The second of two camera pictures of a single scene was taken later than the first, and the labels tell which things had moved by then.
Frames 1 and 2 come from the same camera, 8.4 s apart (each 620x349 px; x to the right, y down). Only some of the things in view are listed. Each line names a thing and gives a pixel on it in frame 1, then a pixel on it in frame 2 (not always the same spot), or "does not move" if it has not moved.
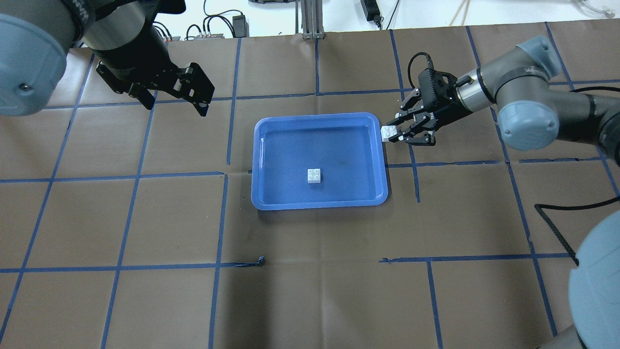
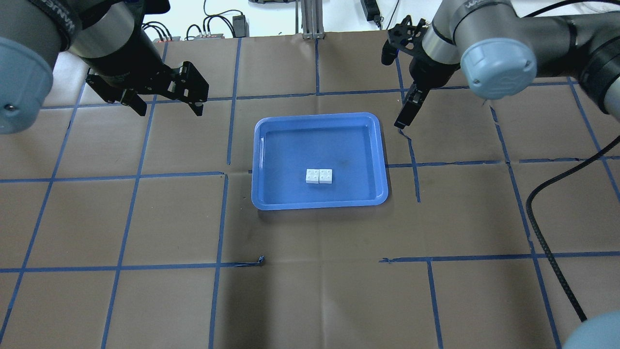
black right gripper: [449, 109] -> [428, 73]
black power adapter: [240, 27] does not move
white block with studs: [387, 132] -> [325, 176]
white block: [314, 176] does not move
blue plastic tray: [318, 161] does not move
